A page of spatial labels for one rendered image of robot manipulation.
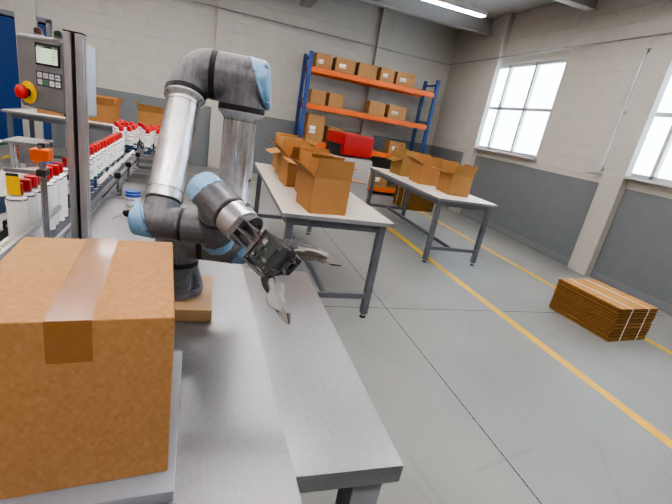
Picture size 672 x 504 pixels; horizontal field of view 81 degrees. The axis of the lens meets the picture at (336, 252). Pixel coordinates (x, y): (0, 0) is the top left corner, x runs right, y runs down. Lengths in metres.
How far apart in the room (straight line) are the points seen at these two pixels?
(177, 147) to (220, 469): 0.66
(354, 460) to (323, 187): 2.07
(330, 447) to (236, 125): 0.76
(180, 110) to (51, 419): 0.67
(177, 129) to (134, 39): 7.99
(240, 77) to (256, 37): 7.87
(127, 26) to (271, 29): 2.59
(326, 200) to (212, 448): 2.09
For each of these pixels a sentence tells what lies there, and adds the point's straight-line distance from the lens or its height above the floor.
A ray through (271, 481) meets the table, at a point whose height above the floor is 0.83.
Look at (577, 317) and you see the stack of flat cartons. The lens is 4.36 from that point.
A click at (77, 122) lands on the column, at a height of 1.27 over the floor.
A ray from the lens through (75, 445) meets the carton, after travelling 0.70.
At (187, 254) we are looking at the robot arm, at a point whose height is 0.99.
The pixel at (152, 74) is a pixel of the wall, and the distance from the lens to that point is 8.90.
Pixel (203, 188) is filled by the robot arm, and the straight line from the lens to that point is 0.84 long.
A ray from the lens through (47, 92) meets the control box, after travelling 1.42.
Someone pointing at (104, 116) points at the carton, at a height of 0.87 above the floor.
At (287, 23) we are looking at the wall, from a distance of 9.03.
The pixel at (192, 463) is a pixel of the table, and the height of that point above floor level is 0.83.
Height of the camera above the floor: 1.40
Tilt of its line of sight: 18 degrees down
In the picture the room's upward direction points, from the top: 10 degrees clockwise
